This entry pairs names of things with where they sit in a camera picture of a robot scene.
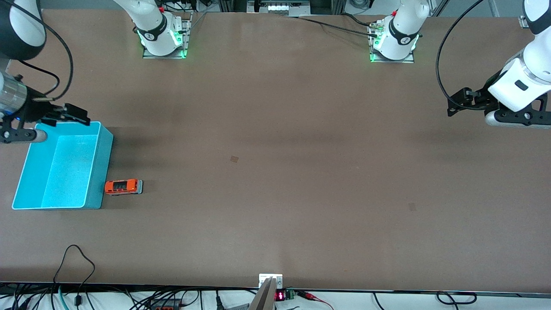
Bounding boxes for orange toy bus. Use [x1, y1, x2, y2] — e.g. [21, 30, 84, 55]
[105, 179, 143, 196]

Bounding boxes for blue plastic box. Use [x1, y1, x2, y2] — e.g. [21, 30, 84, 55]
[12, 121, 114, 211]

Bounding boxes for white light device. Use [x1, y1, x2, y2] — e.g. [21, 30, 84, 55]
[267, 3, 310, 13]

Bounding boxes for orange power strip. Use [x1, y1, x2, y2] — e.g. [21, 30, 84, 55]
[149, 299, 181, 310]

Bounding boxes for grey aluminium bar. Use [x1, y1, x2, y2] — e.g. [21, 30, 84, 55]
[249, 278, 276, 310]

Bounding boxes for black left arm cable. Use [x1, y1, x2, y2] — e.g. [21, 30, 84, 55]
[436, 0, 487, 110]

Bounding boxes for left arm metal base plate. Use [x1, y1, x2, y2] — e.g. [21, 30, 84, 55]
[368, 22, 416, 64]

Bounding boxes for short black table cable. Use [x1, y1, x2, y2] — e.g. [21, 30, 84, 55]
[340, 13, 375, 27]

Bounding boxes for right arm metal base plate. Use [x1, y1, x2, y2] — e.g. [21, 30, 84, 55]
[142, 11, 192, 59]

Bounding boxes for thick black table cable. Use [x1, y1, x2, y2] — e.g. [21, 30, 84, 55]
[284, 15, 379, 37]

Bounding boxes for silver aluminium frame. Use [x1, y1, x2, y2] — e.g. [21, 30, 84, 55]
[217, 0, 347, 18]

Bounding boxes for black looped cable with block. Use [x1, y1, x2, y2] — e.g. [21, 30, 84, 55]
[53, 245, 96, 310]

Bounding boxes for black coiled cable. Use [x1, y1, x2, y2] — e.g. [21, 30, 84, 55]
[436, 291, 477, 305]

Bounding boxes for red clip wires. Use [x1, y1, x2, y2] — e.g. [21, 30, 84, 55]
[297, 291, 334, 310]

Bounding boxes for white bracket plate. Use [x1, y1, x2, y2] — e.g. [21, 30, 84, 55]
[259, 274, 283, 289]

